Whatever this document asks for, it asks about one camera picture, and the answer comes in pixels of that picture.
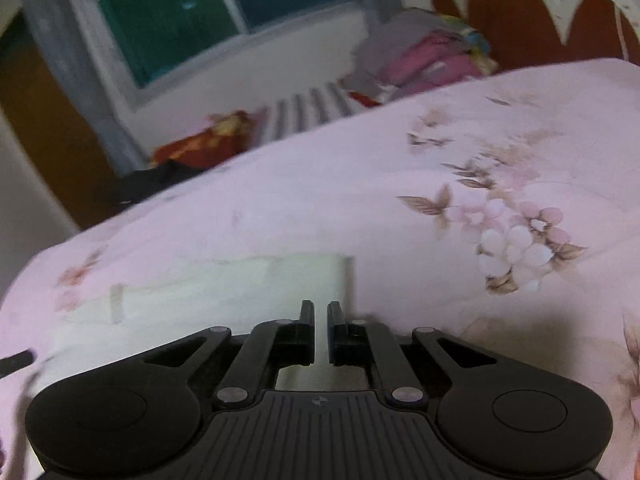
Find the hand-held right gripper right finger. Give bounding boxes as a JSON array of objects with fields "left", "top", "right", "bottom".
[{"left": 326, "top": 301, "right": 497, "bottom": 405}]

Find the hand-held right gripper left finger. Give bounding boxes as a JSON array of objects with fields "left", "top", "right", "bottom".
[{"left": 144, "top": 300, "right": 316, "bottom": 408}]

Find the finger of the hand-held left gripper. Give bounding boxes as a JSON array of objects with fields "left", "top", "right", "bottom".
[{"left": 0, "top": 351, "right": 35, "bottom": 377}]

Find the white knit sweater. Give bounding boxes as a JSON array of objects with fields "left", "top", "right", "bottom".
[{"left": 50, "top": 254, "right": 357, "bottom": 392}]

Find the bed with pink floral sheet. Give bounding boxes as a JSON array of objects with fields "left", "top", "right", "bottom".
[{"left": 0, "top": 57, "right": 640, "bottom": 480}]

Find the red patterned cloth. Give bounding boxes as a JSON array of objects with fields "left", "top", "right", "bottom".
[{"left": 149, "top": 109, "right": 257, "bottom": 169}]

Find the black cloth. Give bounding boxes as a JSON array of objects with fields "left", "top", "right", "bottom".
[{"left": 112, "top": 159, "right": 207, "bottom": 206}]

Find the brown wooden door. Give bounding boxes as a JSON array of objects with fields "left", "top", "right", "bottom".
[{"left": 0, "top": 10, "right": 119, "bottom": 212}]

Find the pink garment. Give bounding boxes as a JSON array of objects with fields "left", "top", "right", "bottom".
[{"left": 384, "top": 32, "right": 487, "bottom": 87}]

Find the grey garment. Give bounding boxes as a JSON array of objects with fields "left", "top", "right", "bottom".
[{"left": 342, "top": 7, "right": 452, "bottom": 99}]

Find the multicoloured patterned cloth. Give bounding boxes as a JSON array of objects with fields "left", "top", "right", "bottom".
[{"left": 440, "top": 12, "right": 501, "bottom": 74}]

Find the red and white headboard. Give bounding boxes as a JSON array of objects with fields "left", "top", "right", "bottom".
[{"left": 430, "top": 0, "right": 640, "bottom": 69}]

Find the window with white frame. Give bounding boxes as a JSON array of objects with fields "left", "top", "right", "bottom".
[{"left": 64, "top": 0, "right": 372, "bottom": 107}]

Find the white cable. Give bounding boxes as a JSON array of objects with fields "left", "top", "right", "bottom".
[{"left": 612, "top": 2, "right": 632, "bottom": 62}]

